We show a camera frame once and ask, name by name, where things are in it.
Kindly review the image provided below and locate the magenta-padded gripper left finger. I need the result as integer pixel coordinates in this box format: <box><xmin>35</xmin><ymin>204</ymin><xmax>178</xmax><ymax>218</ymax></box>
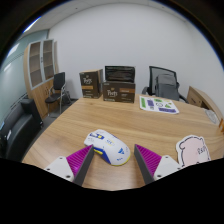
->
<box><xmin>43</xmin><ymin>144</ymin><xmax>96</xmax><ymax>187</ymax></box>

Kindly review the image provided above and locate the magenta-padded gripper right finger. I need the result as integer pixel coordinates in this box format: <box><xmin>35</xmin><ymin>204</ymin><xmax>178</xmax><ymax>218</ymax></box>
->
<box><xmin>133</xmin><ymin>143</ymin><xmax>183</xmax><ymax>185</ymax></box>

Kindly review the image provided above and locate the white blue yellow computer mouse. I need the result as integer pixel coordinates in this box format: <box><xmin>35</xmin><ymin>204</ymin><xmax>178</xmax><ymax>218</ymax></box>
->
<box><xmin>83</xmin><ymin>128</ymin><xmax>132</xmax><ymax>167</ymax></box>

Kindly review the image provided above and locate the pink pig-shaped mouse pad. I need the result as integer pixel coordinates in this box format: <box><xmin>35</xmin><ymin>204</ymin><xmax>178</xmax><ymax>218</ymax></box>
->
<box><xmin>175</xmin><ymin>134</ymin><xmax>212</xmax><ymax>169</ymax></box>

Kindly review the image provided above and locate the white sheet with coloured stickers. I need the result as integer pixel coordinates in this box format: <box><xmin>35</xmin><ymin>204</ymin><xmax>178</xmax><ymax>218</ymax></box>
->
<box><xmin>138</xmin><ymin>95</ymin><xmax>180</xmax><ymax>116</ymax></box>

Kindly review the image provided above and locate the black leather sofa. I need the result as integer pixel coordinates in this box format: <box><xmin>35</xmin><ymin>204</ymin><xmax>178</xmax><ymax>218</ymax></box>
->
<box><xmin>0</xmin><ymin>98</ymin><xmax>45</xmax><ymax>163</ymax></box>

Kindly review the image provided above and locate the grey backpack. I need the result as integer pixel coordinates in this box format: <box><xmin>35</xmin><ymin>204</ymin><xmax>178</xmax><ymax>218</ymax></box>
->
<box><xmin>154</xmin><ymin>73</ymin><xmax>181</xmax><ymax>102</ymax></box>

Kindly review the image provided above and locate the wide brown cardboard box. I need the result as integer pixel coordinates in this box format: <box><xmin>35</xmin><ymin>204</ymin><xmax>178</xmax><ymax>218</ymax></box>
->
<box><xmin>102</xmin><ymin>80</ymin><xmax>137</xmax><ymax>104</ymax></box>

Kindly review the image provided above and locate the wooden glass-door shelf cabinet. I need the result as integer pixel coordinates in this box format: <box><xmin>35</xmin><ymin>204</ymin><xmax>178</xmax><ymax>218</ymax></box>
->
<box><xmin>22</xmin><ymin>38</ymin><xmax>61</xmax><ymax>120</ymax></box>

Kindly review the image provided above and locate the small orange box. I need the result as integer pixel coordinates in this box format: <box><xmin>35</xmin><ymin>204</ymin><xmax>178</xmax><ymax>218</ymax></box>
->
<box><xmin>218</xmin><ymin>117</ymin><xmax>224</xmax><ymax>134</ymax></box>

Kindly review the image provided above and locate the tall brown cardboard box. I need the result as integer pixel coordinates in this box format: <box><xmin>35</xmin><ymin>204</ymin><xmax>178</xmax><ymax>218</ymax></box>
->
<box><xmin>79</xmin><ymin>68</ymin><xmax>104</xmax><ymax>100</ymax></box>

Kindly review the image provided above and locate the wooden side desk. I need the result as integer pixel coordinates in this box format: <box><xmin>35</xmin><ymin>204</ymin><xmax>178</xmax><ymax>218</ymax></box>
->
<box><xmin>186</xmin><ymin>85</ymin><xmax>224</xmax><ymax>122</ymax></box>

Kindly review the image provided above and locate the black visitor chair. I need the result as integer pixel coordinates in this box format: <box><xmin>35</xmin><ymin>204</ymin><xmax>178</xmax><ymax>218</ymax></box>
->
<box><xmin>44</xmin><ymin>71</ymin><xmax>72</xmax><ymax>118</ymax></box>

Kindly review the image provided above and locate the black mesh office chair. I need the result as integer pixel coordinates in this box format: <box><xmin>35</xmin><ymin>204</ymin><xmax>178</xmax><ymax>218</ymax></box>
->
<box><xmin>141</xmin><ymin>65</ymin><xmax>190</xmax><ymax>104</ymax></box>

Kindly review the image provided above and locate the black box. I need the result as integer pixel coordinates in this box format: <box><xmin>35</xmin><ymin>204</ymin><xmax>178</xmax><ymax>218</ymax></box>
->
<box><xmin>104</xmin><ymin>65</ymin><xmax>137</xmax><ymax>84</ymax></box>

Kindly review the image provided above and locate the ceiling light panel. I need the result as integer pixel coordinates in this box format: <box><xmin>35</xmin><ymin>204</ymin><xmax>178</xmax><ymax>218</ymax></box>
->
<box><xmin>22</xmin><ymin>16</ymin><xmax>43</xmax><ymax>35</ymax></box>

